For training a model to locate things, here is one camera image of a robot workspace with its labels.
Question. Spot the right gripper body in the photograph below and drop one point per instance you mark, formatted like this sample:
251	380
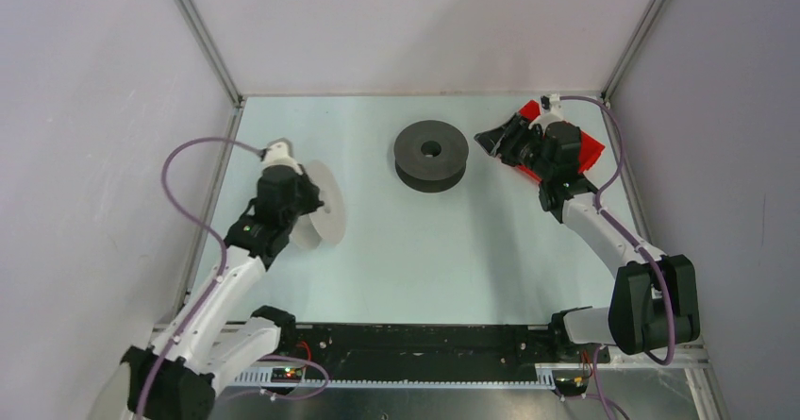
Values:
527	151

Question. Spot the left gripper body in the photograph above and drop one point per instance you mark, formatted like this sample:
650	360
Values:
306	200

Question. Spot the white translucent spool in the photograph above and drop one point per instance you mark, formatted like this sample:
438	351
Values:
327	224

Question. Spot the dark grey spool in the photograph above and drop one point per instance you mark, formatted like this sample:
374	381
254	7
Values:
430	156

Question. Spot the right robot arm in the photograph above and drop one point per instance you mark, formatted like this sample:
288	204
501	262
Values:
653	306

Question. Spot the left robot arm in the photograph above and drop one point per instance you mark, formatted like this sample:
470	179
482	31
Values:
181	374

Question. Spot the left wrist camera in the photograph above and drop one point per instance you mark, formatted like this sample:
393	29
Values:
279	152

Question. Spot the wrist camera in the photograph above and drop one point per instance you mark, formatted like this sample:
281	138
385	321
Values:
551	111
279	152

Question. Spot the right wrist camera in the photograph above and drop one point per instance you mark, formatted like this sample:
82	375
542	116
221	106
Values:
551	111

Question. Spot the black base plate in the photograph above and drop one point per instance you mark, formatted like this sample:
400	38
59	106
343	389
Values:
434	354

